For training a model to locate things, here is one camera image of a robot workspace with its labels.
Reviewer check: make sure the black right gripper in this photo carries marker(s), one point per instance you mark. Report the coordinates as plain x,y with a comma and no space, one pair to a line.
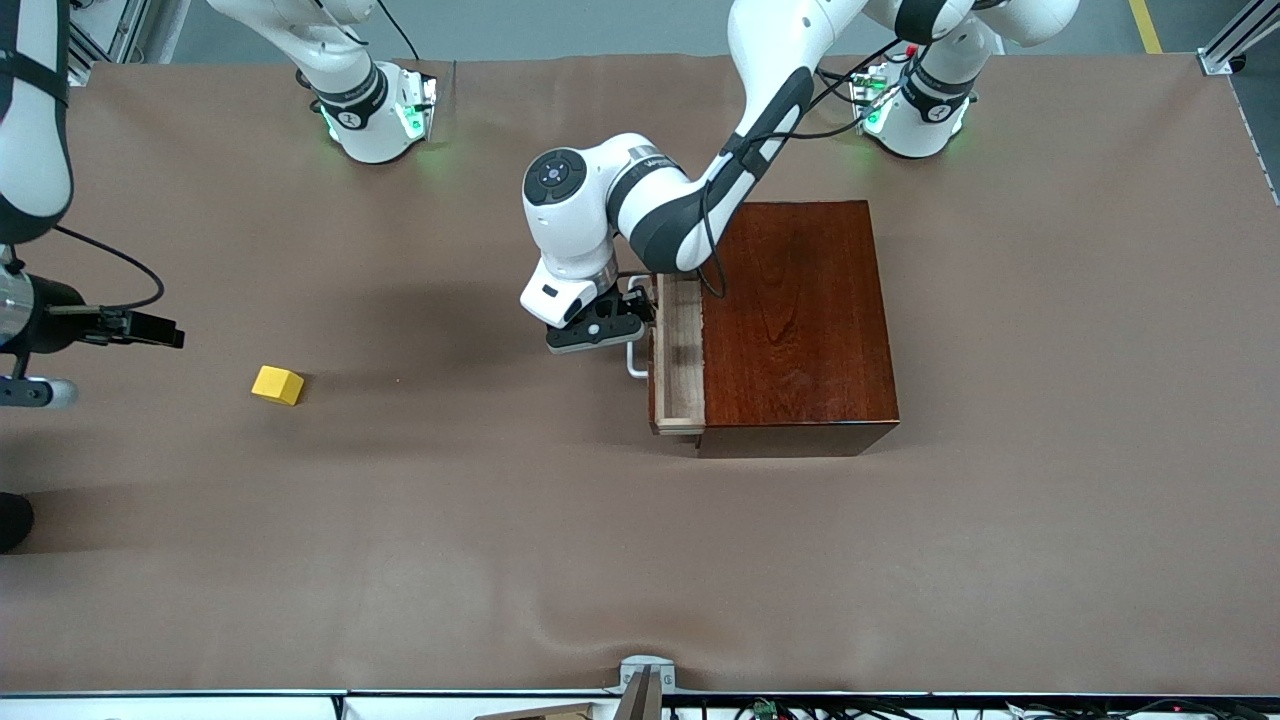
58,314

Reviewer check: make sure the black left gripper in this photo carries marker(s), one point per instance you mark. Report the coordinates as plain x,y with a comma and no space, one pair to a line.
632,301

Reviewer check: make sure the yellow block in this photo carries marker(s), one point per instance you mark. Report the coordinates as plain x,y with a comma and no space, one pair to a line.
277,384

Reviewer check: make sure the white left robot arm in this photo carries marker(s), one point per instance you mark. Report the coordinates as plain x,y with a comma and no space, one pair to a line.
660,200

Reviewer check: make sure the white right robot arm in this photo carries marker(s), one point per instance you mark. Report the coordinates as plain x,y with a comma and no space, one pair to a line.
35,120

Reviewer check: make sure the dark brown wooden cabinet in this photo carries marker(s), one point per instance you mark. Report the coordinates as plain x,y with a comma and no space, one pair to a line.
800,320

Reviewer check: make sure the black round object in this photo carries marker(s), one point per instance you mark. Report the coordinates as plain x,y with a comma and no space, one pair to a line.
12,522

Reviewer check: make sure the brown table cover sheet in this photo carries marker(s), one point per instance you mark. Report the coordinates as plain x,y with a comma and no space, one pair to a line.
500,550

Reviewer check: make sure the grey metal table clamp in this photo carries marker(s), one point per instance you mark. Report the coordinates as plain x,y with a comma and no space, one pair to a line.
640,668

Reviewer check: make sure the small green connector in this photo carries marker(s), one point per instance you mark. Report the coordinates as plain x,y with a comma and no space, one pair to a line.
765,709

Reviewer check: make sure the yellow floor tape strip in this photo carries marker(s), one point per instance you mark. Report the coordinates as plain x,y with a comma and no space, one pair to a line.
1146,25

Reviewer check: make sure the aluminium frame profiles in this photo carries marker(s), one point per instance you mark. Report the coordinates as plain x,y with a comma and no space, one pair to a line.
120,25

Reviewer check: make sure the aluminium frame profile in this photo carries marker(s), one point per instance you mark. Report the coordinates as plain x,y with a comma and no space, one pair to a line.
1225,55

